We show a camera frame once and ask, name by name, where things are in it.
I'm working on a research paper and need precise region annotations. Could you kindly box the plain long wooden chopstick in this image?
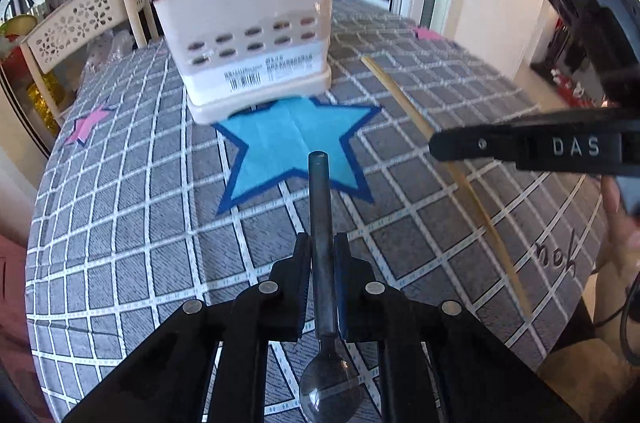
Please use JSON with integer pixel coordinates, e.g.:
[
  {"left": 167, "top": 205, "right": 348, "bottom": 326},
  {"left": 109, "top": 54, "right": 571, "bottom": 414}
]
[{"left": 360, "top": 55, "right": 534, "bottom": 319}]

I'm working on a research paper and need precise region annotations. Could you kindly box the black handled metal spoon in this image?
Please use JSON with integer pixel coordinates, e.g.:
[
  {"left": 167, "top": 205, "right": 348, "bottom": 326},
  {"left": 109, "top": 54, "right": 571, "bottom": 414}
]
[{"left": 299, "top": 151, "right": 361, "bottom": 422}]

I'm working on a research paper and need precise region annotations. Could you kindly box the person's right hand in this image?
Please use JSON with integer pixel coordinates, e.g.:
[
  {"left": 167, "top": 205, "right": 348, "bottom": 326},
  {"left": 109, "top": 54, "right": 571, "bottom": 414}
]
[{"left": 597, "top": 176, "right": 639, "bottom": 277}]

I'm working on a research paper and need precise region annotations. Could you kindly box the grey checked tablecloth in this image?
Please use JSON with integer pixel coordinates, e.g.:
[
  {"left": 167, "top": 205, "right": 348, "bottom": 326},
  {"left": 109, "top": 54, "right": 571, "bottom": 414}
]
[{"left": 26, "top": 0, "right": 604, "bottom": 420}]

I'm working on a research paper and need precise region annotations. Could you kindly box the white plastic utensil caddy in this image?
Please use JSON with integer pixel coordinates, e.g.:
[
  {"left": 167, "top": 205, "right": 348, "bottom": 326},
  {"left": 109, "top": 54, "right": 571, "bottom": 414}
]
[{"left": 154, "top": 0, "right": 332, "bottom": 124}]

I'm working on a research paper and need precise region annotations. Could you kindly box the cream perforated plastic chair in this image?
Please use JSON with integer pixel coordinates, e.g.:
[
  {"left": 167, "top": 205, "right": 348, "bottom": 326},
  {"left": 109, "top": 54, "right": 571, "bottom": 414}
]
[{"left": 20, "top": 0, "right": 160, "bottom": 125}]

